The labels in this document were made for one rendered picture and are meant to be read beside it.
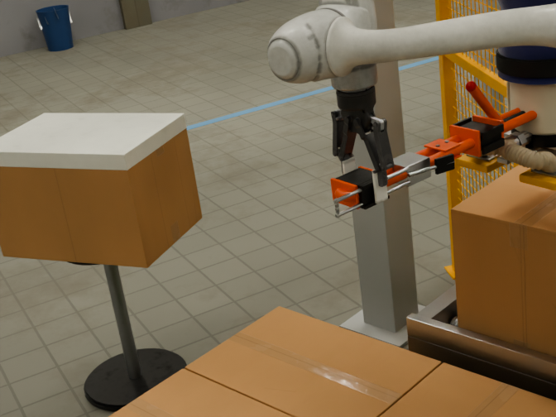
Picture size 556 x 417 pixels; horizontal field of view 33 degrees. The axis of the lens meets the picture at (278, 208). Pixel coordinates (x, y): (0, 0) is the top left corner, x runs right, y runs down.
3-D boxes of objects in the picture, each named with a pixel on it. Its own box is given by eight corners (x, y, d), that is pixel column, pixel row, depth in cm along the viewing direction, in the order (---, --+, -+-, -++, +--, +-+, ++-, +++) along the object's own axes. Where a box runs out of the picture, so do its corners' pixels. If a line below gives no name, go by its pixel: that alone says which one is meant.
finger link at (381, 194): (382, 165, 182) (385, 166, 182) (385, 198, 185) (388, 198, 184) (371, 170, 181) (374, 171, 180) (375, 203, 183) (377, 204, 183)
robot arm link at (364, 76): (353, 49, 182) (357, 78, 184) (318, 60, 177) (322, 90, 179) (385, 54, 175) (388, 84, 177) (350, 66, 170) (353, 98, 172)
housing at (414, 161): (409, 170, 199) (407, 150, 197) (433, 176, 194) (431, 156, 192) (385, 180, 195) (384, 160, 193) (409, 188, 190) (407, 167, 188)
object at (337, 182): (362, 187, 193) (360, 165, 191) (388, 195, 187) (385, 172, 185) (333, 201, 188) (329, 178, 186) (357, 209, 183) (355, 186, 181)
